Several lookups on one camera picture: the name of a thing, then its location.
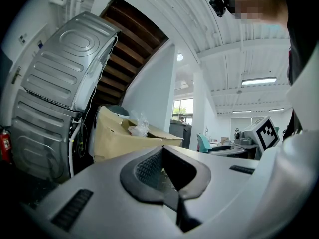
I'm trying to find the person's head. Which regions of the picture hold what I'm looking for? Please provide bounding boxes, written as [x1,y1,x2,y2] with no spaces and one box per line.
[225,0,289,26]

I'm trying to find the person's black shirt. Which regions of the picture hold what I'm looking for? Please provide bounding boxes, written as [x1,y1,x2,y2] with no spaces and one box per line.
[285,0,319,85]

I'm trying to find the window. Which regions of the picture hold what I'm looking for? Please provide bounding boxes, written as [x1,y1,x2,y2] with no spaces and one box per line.
[172,98,194,125]

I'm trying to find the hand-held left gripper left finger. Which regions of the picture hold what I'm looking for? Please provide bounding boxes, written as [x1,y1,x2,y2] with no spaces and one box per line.
[36,145,183,239]

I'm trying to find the brown wooden staircase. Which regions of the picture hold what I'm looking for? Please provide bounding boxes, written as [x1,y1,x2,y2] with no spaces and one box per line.
[93,0,168,107]

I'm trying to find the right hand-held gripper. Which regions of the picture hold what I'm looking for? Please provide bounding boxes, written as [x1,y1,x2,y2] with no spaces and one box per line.
[208,115,281,160]

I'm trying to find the upright grey washing machine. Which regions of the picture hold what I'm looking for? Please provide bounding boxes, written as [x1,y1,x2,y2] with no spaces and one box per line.
[10,88,85,183]

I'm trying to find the clear crumpled plastic bag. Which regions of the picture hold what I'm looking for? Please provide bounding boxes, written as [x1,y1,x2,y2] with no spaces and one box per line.
[128,112,151,138]

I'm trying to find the black head camera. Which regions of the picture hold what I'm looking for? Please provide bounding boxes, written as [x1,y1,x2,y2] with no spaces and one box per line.
[208,0,228,18]

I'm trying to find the brown cardboard box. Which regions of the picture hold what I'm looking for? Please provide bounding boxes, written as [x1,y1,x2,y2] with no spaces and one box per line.
[93,105,184,163]

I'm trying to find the white appliance with dark lid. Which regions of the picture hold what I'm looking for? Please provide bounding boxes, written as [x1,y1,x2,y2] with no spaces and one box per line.
[104,104,131,117]

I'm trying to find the metal door handle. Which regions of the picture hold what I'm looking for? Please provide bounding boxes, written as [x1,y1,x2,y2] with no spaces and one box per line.
[10,66,23,85]

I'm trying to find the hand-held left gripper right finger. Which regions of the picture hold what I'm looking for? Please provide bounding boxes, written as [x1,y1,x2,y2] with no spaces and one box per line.
[163,145,272,235]

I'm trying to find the tilted grey washing machine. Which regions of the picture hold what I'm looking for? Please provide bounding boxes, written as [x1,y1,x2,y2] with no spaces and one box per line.
[20,11,121,112]

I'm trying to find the white drain hose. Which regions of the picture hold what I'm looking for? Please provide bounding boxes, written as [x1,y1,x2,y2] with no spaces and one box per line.
[68,119,83,179]

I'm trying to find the red fire extinguisher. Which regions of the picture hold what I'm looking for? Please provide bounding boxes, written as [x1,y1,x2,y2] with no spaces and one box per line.
[0,125,12,164]

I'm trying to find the white door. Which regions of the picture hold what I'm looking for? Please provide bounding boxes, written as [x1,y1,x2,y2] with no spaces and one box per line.
[0,23,51,127]

